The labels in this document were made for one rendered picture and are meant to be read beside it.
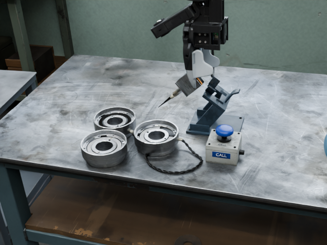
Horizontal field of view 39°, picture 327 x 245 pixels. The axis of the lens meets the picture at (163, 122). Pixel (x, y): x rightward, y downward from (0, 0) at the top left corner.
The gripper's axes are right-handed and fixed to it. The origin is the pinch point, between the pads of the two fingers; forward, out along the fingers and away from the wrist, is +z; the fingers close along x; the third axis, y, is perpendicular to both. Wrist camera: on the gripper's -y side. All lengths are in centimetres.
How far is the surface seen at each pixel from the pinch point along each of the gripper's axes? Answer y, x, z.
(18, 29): -127, 95, 23
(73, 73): -48, 23, 12
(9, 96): -76, 22, 23
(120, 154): -12.3, -16.1, 12.6
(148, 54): -81, 151, 54
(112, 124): -21.4, -2.5, 13.4
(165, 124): -7.1, -1.8, 11.7
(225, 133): 9.4, -7.5, 8.7
